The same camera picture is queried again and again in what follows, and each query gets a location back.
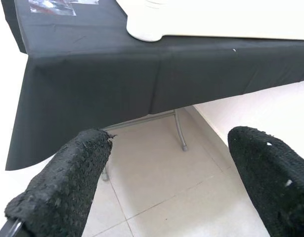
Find black table cloth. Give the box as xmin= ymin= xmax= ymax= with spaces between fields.
xmin=0 ymin=0 xmax=304 ymax=171

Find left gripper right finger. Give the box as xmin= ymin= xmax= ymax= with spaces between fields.
xmin=227 ymin=125 xmax=304 ymax=237

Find clear tape patch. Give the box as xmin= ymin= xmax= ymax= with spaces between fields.
xmin=29 ymin=0 xmax=101 ymax=17

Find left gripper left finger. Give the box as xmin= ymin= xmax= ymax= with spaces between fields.
xmin=4 ymin=128 xmax=117 ymax=237

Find white plastic children table top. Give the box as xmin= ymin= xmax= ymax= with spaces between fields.
xmin=116 ymin=0 xmax=304 ymax=42

